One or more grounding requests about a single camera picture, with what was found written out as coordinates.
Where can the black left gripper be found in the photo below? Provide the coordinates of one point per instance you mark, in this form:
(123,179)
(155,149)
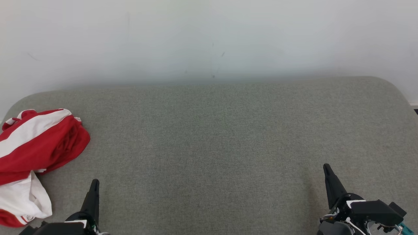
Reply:
(89,225)

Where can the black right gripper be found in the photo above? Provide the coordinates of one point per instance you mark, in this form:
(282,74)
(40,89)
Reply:
(344,212)

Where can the red white basketball jersey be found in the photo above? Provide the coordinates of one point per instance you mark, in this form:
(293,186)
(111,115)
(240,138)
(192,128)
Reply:
(19,195)

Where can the red shorts with white stripe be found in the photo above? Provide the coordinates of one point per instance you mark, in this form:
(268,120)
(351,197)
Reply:
(32,129)

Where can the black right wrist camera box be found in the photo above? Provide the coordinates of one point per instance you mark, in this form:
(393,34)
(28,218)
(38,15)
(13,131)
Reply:
(375,210)

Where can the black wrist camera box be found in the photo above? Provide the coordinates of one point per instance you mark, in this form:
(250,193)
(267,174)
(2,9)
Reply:
(55,229)
(375,210)

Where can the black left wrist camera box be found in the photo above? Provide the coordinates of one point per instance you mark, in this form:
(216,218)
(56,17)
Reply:
(55,229)

